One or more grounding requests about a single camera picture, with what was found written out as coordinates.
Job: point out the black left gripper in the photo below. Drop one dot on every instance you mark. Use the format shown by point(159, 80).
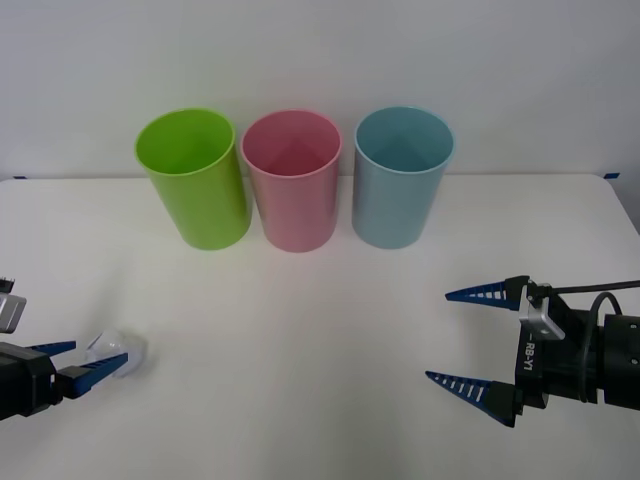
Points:
point(25, 382)

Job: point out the pale blue plastic bin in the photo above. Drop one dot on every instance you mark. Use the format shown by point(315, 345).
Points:
point(390, 210)

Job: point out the green plastic bin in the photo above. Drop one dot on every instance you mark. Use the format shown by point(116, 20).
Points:
point(210, 210)

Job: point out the pink plastic bin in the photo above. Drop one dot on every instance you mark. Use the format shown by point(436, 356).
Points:
point(295, 215)

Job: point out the white paper ball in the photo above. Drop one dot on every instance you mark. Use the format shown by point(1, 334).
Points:
point(132, 350)

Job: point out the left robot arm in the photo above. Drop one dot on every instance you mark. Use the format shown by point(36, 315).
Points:
point(12, 310)

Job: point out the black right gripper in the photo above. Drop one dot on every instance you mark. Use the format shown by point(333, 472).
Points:
point(555, 367)

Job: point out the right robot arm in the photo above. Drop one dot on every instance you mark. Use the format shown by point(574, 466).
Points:
point(622, 360)

